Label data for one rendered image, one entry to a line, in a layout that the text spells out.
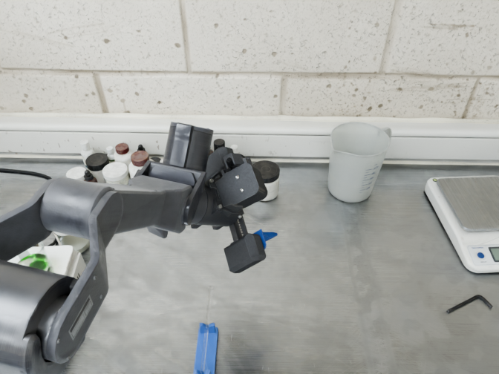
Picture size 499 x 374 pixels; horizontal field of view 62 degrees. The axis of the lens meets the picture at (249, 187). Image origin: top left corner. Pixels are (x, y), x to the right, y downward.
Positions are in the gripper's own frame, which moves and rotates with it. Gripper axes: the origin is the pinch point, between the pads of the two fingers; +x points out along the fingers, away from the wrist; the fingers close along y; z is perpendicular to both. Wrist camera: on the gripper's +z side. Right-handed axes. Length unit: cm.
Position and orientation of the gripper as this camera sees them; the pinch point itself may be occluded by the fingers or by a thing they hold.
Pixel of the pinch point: (253, 210)
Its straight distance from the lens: 66.1
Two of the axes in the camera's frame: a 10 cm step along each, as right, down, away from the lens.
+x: 6.8, 1.2, 7.3
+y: -2.8, -8.7, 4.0
